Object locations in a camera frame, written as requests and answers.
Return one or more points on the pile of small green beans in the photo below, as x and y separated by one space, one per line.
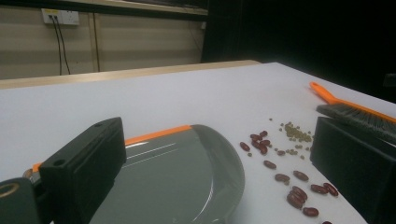
295 133

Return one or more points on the wooden table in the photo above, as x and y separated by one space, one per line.
93 77

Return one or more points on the black curtain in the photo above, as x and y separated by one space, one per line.
295 31

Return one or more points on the beige wall conduit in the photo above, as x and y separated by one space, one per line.
91 43

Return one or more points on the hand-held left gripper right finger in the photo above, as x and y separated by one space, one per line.
355 165

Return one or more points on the pile of red kidney beans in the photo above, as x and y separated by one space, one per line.
300 175

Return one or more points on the grey dustpan with orange edge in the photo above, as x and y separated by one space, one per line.
174 174

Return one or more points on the white table board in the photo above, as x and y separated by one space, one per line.
186 99

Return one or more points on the white wall socket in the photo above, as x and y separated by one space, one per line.
62 16

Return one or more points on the black metal crossbar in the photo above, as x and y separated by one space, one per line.
102 9

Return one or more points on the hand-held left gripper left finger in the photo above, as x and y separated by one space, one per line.
84 161

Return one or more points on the orange brush with grey bristles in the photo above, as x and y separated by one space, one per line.
327 96

